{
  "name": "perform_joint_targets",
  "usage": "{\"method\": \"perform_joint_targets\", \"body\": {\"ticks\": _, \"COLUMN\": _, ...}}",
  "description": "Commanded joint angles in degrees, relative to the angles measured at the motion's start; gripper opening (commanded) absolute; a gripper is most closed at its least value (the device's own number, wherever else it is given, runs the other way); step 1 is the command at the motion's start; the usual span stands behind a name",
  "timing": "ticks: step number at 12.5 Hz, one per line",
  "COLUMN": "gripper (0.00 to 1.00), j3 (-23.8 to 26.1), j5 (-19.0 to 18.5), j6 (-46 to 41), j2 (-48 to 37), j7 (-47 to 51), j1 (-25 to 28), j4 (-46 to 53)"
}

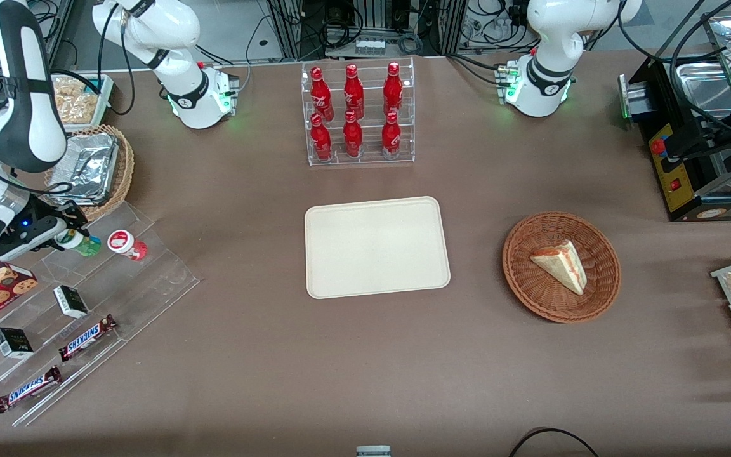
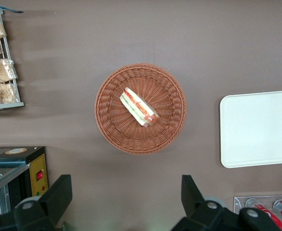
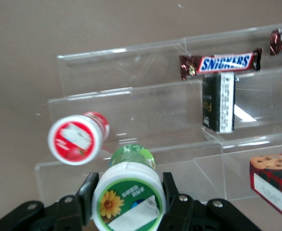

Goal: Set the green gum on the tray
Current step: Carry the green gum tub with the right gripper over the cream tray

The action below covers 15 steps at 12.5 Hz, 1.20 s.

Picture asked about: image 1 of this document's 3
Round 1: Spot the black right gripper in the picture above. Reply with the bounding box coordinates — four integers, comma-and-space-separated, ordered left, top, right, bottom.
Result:
0, 200, 91, 262

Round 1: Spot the Snickers chocolate bar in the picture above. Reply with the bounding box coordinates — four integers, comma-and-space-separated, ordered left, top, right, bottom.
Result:
58, 314, 118, 363
0, 365, 63, 414

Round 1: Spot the round brown wicker basket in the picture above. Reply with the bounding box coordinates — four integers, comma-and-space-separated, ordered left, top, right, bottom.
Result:
502, 211, 622, 324

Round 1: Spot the red cola bottle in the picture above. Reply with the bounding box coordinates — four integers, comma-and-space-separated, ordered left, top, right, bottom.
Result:
383, 62, 404, 119
343, 63, 366, 121
310, 66, 334, 122
343, 111, 364, 159
310, 113, 333, 162
381, 111, 402, 160

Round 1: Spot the black food warmer cabinet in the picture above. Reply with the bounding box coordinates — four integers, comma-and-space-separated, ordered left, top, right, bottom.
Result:
618, 11, 731, 223

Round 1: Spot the clear acrylic bottle rack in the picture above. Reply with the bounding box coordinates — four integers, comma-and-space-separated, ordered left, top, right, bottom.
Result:
301, 56, 416, 168

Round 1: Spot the oval tan wicker basket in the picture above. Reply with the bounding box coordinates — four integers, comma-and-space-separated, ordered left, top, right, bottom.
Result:
43, 124, 136, 223

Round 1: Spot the cream plastic tray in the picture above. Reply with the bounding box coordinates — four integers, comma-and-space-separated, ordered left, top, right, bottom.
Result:
304, 196, 451, 300

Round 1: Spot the white plastic bin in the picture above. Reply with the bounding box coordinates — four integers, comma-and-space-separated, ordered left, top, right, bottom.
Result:
50, 72, 116, 133

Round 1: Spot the large clear snack bag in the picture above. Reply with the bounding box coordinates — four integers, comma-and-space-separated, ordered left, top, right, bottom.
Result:
52, 77, 101, 125

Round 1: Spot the small black box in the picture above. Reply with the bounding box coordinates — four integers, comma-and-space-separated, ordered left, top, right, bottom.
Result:
0, 327, 35, 360
53, 285, 89, 319

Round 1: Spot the clear acrylic stepped shelf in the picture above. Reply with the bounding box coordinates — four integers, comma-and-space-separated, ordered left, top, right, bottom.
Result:
0, 201, 201, 428

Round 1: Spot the green yogurt cup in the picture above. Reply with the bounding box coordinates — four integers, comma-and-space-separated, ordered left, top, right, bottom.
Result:
55, 228, 102, 258

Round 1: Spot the wrapped triangle sandwich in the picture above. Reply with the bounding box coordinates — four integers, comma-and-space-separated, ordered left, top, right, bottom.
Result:
529, 239, 588, 296

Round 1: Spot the black cable loop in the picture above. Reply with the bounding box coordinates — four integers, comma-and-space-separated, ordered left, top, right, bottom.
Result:
508, 427, 602, 457

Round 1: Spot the aluminium foil container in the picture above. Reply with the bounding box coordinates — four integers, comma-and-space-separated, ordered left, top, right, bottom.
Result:
47, 133, 119, 206

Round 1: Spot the red gum bottle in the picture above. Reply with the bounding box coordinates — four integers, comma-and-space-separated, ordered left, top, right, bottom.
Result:
107, 230, 149, 262

